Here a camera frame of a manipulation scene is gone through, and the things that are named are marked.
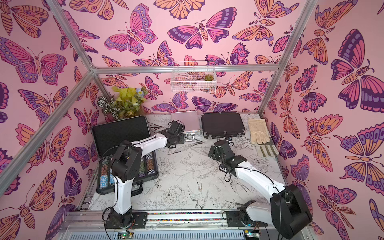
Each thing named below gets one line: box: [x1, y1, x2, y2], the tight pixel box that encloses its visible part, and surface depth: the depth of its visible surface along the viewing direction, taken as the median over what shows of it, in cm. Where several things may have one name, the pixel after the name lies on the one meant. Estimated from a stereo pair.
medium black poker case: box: [201, 112, 246, 139], surface depth 111 cm
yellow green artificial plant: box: [111, 86, 148, 119], surface depth 105 cm
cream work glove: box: [248, 118, 280, 158], surface depth 105 cm
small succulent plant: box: [203, 74, 214, 81], surface depth 95 cm
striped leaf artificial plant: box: [97, 94, 121, 119], surface depth 99 cm
